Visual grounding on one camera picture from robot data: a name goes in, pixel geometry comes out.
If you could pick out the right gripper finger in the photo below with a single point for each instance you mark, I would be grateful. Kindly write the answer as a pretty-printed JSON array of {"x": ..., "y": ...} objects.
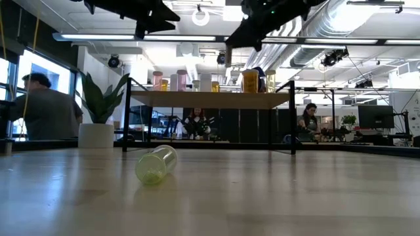
[
  {"x": 252, "y": 29},
  {"x": 262, "y": 37}
]

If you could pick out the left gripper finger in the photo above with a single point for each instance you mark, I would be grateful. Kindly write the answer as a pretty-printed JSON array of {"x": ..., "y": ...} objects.
[
  {"x": 162, "y": 13},
  {"x": 157, "y": 26}
]

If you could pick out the blue-capped Tums bottle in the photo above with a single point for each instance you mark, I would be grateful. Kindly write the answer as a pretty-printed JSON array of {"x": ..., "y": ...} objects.
[{"x": 262, "y": 80}]

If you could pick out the peach pill bottle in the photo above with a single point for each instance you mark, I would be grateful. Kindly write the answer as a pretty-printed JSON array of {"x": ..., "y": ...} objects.
[{"x": 157, "y": 82}]

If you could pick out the tall clear pill bottle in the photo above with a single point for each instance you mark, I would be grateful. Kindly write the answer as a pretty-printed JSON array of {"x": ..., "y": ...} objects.
[{"x": 173, "y": 83}]

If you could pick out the pink pill bottle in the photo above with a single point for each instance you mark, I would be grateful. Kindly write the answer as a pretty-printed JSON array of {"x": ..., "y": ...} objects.
[{"x": 182, "y": 82}]

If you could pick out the tall orange pill bottle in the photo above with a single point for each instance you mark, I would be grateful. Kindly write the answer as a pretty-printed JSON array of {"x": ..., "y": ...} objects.
[{"x": 215, "y": 87}]

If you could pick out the white opaque bottle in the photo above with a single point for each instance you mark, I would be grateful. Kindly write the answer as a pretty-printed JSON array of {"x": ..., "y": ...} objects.
[{"x": 205, "y": 83}]

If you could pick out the green pill bottle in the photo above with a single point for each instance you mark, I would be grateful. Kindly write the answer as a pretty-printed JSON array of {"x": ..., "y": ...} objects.
[{"x": 155, "y": 165}]

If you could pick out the long ceiling light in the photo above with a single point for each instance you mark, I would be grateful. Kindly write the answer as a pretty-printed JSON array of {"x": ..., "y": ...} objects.
[
  {"x": 341, "y": 41},
  {"x": 98, "y": 36}
]

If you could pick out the small orange pill bottle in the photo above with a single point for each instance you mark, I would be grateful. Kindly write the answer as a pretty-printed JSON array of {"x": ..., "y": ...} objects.
[{"x": 165, "y": 86}]

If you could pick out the black cabinet row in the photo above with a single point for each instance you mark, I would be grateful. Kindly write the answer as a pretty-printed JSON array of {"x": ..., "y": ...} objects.
[{"x": 249, "y": 126}]

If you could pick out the person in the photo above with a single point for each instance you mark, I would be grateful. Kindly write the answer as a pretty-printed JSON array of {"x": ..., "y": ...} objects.
[
  {"x": 308, "y": 124},
  {"x": 46, "y": 111},
  {"x": 196, "y": 114}
]

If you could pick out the small green background plant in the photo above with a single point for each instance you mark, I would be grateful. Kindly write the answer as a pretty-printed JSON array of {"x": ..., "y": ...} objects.
[{"x": 348, "y": 120}]

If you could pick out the snake plant in white pot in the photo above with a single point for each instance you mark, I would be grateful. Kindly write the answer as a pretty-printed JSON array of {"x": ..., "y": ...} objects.
[{"x": 96, "y": 136}]

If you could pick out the black monitor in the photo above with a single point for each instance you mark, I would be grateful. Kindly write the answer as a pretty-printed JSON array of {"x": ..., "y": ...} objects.
[{"x": 375, "y": 116}]

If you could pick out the silver ventilation duct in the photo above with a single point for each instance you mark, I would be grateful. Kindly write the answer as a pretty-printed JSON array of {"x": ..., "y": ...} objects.
[{"x": 318, "y": 29}]

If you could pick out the black ceiling camera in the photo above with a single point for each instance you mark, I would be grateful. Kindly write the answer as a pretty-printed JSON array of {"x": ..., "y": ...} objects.
[
  {"x": 333, "y": 58},
  {"x": 221, "y": 59},
  {"x": 113, "y": 61}
]

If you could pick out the wooden shelf with black frame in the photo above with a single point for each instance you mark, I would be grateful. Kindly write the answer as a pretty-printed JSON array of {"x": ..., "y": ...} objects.
[{"x": 210, "y": 100}]

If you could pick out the black aluminium table frame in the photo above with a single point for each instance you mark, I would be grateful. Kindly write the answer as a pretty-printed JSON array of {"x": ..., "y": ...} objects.
[{"x": 229, "y": 145}]

